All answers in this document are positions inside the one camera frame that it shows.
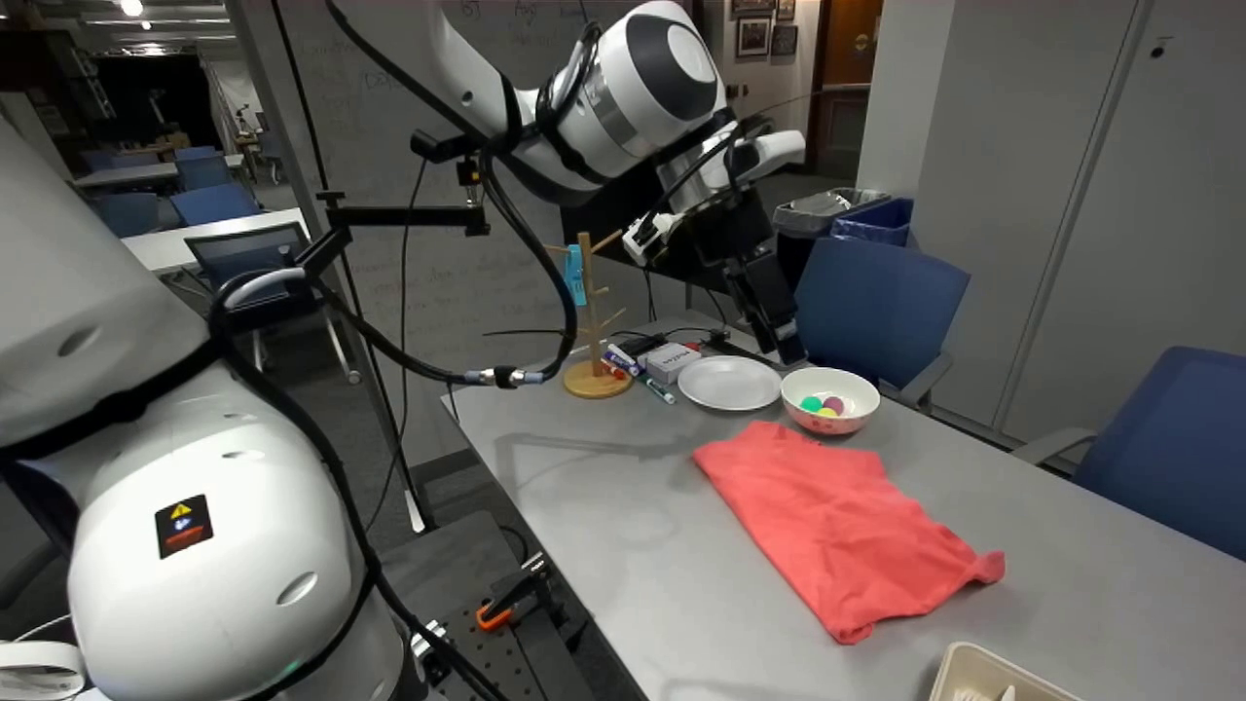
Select coral printed sweatshirt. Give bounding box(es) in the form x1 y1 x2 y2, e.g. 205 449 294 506
689 418 1011 649

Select framed wall picture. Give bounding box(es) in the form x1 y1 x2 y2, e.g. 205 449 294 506
730 0 801 62

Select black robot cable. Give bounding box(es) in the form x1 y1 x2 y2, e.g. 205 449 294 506
205 0 782 701

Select white bowl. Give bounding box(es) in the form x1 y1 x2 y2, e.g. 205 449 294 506
780 362 885 441

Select black camera on stand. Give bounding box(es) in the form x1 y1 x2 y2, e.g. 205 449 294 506
310 125 497 251

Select beige cutlery tray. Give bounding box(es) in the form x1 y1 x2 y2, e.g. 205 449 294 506
928 639 1081 701

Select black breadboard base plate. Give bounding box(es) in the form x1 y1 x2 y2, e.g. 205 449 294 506
369 511 617 701

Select grey lined waste bin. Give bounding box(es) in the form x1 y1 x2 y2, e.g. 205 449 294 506
771 187 861 286

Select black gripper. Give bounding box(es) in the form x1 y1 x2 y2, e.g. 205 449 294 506
653 190 805 366

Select blue office chair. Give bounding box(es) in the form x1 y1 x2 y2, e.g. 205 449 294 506
183 221 362 382
162 145 265 227
792 230 974 405
1010 343 1246 566

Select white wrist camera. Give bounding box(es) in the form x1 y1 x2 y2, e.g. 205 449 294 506
619 212 685 274

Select yellow wooden mug tree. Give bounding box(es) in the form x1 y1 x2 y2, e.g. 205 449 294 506
556 227 637 400

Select blue item on mug tree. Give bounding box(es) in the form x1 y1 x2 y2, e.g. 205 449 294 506
561 247 592 310

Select black clamp orange handles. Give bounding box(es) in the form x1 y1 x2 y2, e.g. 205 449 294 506
467 550 561 639

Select blue waste bin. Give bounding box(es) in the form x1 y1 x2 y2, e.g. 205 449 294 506
824 190 919 251

